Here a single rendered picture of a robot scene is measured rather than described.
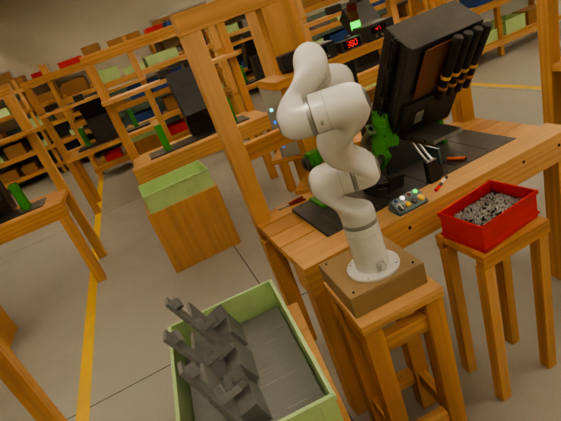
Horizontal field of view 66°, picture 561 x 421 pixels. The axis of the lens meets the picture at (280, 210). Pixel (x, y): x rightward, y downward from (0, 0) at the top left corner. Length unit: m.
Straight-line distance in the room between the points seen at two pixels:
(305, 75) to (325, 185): 0.41
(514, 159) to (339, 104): 1.37
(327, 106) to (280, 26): 1.19
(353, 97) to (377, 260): 0.66
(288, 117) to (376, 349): 0.88
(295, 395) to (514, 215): 1.06
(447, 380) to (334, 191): 0.88
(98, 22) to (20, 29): 1.63
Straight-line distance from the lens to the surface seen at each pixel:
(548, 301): 2.20
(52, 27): 11.78
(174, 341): 1.30
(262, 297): 1.67
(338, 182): 1.37
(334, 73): 1.39
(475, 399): 2.34
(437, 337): 1.70
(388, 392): 1.73
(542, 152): 2.40
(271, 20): 2.17
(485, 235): 1.76
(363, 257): 1.50
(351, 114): 1.05
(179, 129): 8.82
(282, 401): 1.38
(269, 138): 2.28
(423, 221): 1.99
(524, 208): 1.90
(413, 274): 1.55
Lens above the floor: 1.85
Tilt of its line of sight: 25 degrees down
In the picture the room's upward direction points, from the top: 20 degrees counter-clockwise
